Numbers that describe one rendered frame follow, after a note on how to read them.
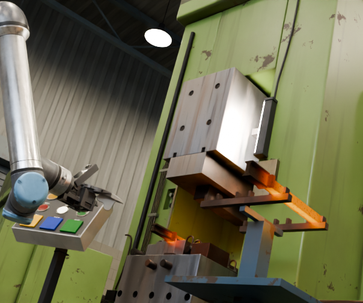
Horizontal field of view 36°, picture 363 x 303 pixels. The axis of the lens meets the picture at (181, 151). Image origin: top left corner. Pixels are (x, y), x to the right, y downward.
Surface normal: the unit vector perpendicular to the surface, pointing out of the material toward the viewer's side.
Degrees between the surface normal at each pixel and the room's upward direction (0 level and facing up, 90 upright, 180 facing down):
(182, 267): 90
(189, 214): 90
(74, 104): 90
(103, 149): 90
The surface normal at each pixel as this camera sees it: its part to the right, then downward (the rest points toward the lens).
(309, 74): -0.65, -0.45
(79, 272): 0.48, -0.27
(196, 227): 0.73, -0.14
